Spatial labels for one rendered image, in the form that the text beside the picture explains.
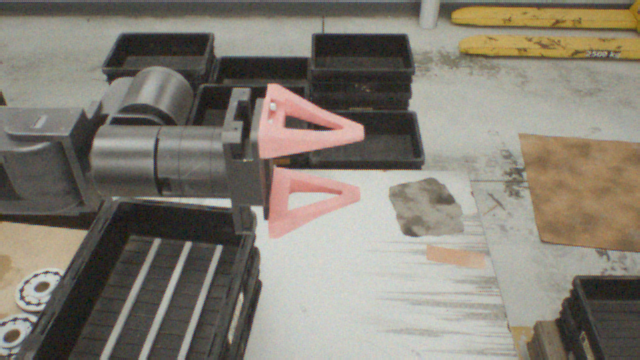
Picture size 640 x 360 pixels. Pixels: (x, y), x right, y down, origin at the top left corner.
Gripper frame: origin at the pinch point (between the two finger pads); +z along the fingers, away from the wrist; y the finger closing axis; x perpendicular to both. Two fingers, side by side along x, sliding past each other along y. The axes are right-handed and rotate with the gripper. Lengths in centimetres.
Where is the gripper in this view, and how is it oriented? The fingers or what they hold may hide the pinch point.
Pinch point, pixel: (351, 164)
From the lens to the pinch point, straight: 45.9
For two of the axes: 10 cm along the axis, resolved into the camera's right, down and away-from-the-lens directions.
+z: 10.0, 0.2, -0.3
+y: 0.1, 7.4, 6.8
